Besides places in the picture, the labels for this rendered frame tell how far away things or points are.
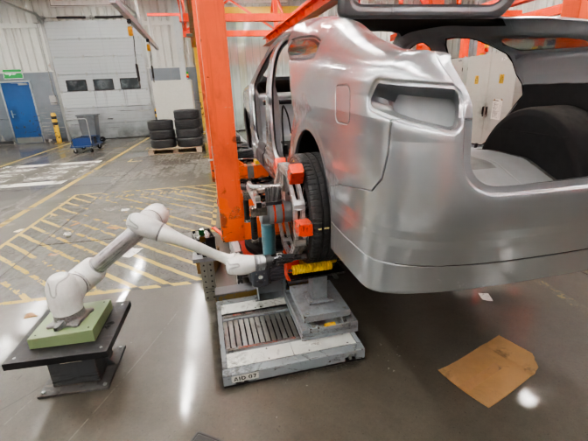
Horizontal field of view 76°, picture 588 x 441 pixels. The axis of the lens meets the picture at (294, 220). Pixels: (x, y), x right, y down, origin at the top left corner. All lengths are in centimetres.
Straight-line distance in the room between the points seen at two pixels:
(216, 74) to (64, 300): 155
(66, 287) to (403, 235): 177
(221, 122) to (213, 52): 42
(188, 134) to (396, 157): 943
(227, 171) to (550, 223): 184
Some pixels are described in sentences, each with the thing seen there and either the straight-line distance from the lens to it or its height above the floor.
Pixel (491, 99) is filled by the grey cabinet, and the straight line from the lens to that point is 687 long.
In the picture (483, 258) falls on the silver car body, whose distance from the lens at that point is 153.
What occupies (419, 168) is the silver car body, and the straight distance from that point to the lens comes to 130.
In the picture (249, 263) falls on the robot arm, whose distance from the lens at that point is 204.
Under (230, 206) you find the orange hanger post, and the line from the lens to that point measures 263.
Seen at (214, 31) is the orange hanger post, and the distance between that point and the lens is 254.
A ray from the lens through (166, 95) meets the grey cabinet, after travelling 1327.
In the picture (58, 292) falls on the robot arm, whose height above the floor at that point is 57.
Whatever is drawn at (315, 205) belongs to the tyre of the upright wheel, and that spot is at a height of 96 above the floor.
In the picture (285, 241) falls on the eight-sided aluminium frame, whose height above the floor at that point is 62.
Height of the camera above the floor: 154
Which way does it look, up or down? 20 degrees down
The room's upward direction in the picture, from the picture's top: 2 degrees counter-clockwise
